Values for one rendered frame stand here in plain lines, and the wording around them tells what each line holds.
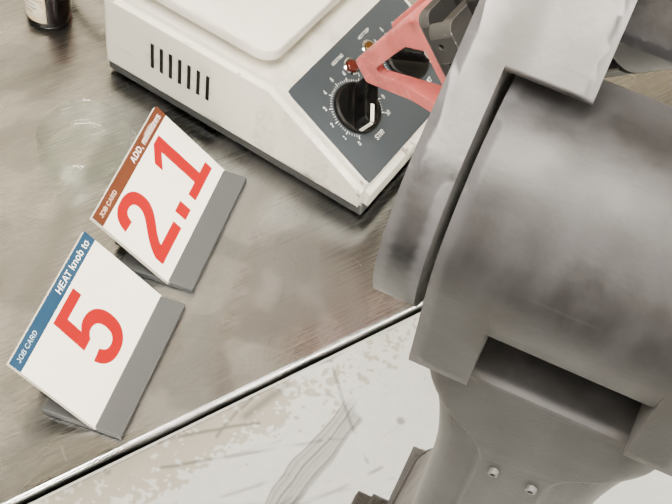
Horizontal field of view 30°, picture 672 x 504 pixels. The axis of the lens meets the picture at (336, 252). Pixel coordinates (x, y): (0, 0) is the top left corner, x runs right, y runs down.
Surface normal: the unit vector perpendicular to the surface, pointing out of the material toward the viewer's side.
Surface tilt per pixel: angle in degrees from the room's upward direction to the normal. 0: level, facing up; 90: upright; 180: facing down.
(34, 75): 0
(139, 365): 0
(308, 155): 90
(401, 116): 30
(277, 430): 0
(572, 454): 97
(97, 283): 40
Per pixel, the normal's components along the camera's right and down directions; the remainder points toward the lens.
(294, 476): 0.11, -0.59
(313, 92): 0.51, -0.26
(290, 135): -0.55, 0.63
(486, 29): -0.15, -0.06
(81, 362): 0.70, -0.26
